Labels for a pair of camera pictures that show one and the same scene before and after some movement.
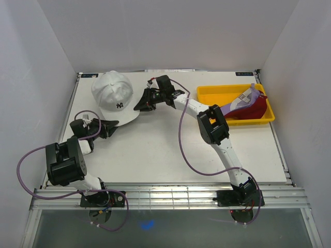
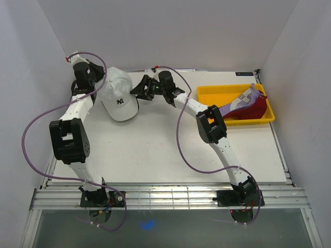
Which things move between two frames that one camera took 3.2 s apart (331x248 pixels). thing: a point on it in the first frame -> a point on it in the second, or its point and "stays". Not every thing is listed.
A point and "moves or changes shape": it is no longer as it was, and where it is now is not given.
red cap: (257, 110) stays
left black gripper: (108, 128) -> (99, 70)
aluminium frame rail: (176, 197) stays
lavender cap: (246, 99) stays
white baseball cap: (113, 92) moves or changes shape
